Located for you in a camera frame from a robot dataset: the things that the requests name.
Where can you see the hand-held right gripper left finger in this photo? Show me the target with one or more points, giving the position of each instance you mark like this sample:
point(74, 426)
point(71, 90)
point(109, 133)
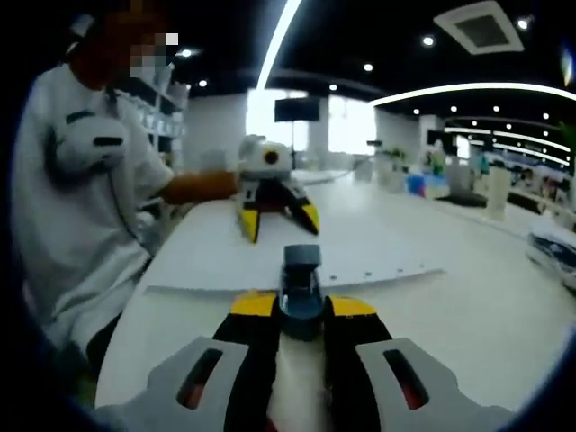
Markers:
point(216, 382)

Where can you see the dark mouse pad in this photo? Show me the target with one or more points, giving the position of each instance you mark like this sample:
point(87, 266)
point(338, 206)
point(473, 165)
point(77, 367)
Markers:
point(470, 200)

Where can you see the white paper sheet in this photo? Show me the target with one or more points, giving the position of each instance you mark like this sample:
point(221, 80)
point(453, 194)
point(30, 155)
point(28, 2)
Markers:
point(225, 261)

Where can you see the light blue stapler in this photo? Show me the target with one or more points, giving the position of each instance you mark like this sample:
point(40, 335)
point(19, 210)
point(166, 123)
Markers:
point(302, 310)

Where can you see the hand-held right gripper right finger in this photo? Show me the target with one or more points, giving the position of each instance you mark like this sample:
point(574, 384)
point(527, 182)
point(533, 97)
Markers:
point(373, 382)

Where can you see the blue plastic box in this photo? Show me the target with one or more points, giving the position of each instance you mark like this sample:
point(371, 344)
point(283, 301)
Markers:
point(416, 185)

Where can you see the white chest device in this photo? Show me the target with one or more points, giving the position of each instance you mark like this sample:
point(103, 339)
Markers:
point(85, 144)

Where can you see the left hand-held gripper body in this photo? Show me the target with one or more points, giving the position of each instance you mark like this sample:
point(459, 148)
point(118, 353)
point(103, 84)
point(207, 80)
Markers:
point(261, 166)

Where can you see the ceiling air vent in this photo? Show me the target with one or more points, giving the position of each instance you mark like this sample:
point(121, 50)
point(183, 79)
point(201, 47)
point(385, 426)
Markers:
point(479, 27)

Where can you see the stack of documents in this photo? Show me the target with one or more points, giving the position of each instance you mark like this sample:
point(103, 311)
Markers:
point(553, 252)

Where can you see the person's head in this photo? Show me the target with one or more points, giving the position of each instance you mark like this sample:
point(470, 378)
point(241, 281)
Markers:
point(108, 22)

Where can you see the white desk divider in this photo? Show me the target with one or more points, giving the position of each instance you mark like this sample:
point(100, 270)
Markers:
point(499, 193)

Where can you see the person's black trousers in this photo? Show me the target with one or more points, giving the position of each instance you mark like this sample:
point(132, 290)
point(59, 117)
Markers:
point(103, 342)

